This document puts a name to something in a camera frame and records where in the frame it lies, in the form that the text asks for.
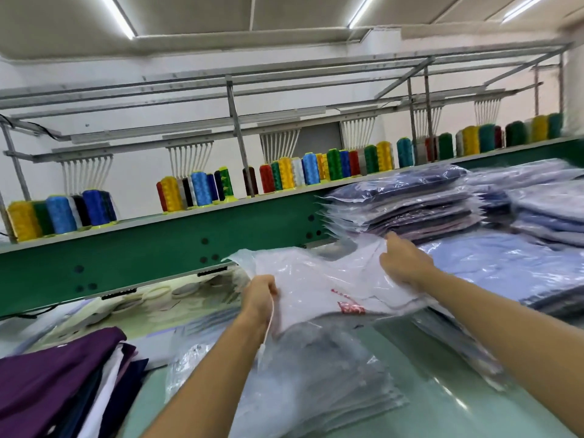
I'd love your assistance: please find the person's left hand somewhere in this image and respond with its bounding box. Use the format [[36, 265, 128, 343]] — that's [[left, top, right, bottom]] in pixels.
[[239, 274, 279, 336]]

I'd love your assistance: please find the person's right hand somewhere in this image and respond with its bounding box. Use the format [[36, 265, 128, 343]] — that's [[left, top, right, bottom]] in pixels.
[[378, 231, 437, 290]]

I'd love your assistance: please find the stack of bagged garments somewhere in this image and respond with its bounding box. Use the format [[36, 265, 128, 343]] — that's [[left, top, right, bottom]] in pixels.
[[324, 159, 584, 391]]

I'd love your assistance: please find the stack of plastic bags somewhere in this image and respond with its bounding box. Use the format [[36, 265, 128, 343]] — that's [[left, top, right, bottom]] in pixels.
[[164, 315, 410, 438]]

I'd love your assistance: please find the light blue garment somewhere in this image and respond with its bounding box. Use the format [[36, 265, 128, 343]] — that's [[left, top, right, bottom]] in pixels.
[[429, 234, 584, 307]]

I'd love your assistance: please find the person's right forearm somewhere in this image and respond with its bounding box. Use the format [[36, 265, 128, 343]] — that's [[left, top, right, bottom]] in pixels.
[[422, 269, 584, 436]]

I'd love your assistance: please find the person's left forearm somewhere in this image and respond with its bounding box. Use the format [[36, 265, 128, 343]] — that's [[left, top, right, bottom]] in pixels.
[[141, 319, 275, 438]]

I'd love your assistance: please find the green machine beam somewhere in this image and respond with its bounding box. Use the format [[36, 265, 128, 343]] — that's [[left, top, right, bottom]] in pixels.
[[0, 136, 584, 318]]

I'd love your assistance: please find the row of coloured thread spools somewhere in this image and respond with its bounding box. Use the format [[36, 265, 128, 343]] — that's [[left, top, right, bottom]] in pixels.
[[7, 112, 567, 243]]

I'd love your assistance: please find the grey metal thread rack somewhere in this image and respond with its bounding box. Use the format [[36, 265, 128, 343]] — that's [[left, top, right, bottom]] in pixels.
[[0, 41, 571, 243]]

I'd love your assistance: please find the ceiling light tube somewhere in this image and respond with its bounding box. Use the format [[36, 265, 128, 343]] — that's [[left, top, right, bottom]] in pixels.
[[347, 0, 377, 31], [99, 0, 138, 40]]

